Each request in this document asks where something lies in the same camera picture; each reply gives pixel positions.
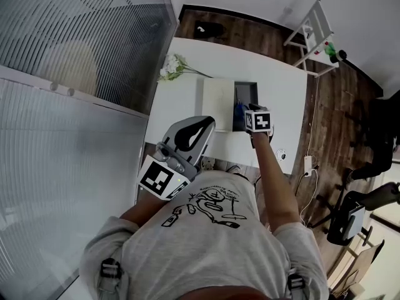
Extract beige box lid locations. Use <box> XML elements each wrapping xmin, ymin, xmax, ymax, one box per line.
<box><xmin>202</xmin><ymin>77</ymin><xmax>236</xmax><ymax>131</ymax></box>

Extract grey shoulder strap buckle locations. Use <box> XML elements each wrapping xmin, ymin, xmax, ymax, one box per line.
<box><xmin>99</xmin><ymin>257</ymin><xmax>123</xmax><ymax>300</ymax></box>
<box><xmin>286</xmin><ymin>273</ymin><xmax>306</xmax><ymax>300</ymax></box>

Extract thin white cable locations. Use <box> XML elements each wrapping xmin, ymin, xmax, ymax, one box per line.
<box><xmin>307</xmin><ymin>76</ymin><xmax>320</xmax><ymax>158</ymax></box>

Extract long white cable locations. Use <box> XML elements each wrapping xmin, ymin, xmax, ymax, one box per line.
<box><xmin>298</xmin><ymin>167</ymin><xmax>319</xmax><ymax>228</ymax></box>

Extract white artificial flowers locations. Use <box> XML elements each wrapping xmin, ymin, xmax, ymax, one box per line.
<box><xmin>157</xmin><ymin>53</ymin><xmax>213</xmax><ymax>83</ymax></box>

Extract wooden chair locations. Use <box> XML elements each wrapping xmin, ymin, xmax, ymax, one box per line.
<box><xmin>327</xmin><ymin>239</ymin><xmax>386</xmax><ymax>296</ymax></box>

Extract black floor item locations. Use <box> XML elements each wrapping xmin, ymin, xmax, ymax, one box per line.
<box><xmin>193</xmin><ymin>20</ymin><xmax>225</xmax><ymax>39</ymax></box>

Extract person's right forearm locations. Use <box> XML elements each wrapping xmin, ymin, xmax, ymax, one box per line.
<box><xmin>251</xmin><ymin>132</ymin><xmax>301</xmax><ymax>234</ymax></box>

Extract white folding chair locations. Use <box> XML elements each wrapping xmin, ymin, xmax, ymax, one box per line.
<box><xmin>283</xmin><ymin>0</ymin><xmax>340</xmax><ymax>78</ymax></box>

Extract person's left forearm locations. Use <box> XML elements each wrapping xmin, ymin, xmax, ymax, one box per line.
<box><xmin>120</xmin><ymin>194</ymin><xmax>169</xmax><ymax>229</ymax></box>

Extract person's left shoe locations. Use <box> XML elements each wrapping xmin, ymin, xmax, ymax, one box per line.
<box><xmin>199</xmin><ymin>156</ymin><xmax>215</xmax><ymax>172</ymax></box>

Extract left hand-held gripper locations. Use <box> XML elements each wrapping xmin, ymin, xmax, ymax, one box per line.
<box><xmin>137</xmin><ymin>115</ymin><xmax>216</xmax><ymax>201</ymax></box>

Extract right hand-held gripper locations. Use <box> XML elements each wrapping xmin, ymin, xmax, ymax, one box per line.
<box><xmin>244</xmin><ymin>102</ymin><xmax>276</xmax><ymax>138</ymax></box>

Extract grey box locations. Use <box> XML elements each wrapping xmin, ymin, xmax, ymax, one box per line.
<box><xmin>232</xmin><ymin>80</ymin><xmax>259</xmax><ymax>133</ymax></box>

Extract white table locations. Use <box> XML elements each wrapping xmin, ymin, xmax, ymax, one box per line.
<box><xmin>144</xmin><ymin>37</ymin><xmax>309</xmax><ymax>176</ymax></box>

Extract black office chair grey seat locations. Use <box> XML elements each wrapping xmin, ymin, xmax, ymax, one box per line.
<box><xmin>315</xmin><ymin>181</ymin><xmax>400</xmax><ymax>246</ymax></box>

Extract blue pen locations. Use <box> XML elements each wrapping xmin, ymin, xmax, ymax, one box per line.
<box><xmin>234</xmin><ymin>87</ymin><xmax>249</xmax><ymax>128</ymax></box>

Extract grey printed t-shirt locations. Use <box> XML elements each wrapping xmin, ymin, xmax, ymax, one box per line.
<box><xmin>79</xmin><ymin>171</ymin><xmax>331</xmax><ymax>300</ymax></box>

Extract white power strip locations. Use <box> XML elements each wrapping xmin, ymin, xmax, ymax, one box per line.
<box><xmin>303</xmin><ymin>155</ymin><xmax>314</xmax><ymax>178</ymax></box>

